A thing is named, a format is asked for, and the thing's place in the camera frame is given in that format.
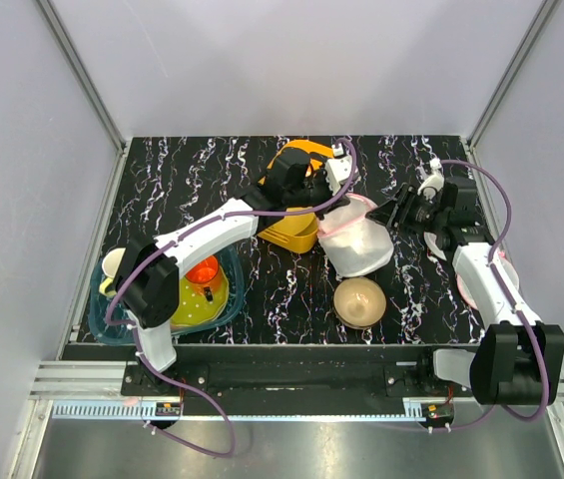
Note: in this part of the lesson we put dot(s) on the teal transparent tray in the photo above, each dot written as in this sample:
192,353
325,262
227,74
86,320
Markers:
120,335

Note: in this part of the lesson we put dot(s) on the orange plastic cup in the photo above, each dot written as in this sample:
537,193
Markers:
206,276

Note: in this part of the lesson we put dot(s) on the yellow-green dotted plate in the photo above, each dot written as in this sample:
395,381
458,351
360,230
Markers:
200,303

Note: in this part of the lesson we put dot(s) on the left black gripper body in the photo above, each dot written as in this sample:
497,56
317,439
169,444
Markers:
311,194

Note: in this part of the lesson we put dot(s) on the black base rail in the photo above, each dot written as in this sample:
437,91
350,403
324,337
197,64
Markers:
388,370

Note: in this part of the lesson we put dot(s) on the yellow plastic basket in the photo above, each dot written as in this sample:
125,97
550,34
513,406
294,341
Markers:
289,232

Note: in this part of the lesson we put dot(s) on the pale yellow mug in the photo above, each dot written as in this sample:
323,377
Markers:
110,265

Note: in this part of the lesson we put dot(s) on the flat pink-rimmed mesh bag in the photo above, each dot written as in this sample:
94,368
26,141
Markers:
509,270

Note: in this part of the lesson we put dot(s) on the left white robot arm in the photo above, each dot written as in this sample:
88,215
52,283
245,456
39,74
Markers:
147,280

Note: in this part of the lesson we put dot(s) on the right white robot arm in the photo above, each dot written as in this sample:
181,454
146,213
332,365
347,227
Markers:
518,361

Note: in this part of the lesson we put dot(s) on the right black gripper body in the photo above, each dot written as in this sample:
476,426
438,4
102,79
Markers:
417,214

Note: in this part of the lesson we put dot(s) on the white mesh laundry bag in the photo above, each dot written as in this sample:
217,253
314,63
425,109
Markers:
354,244

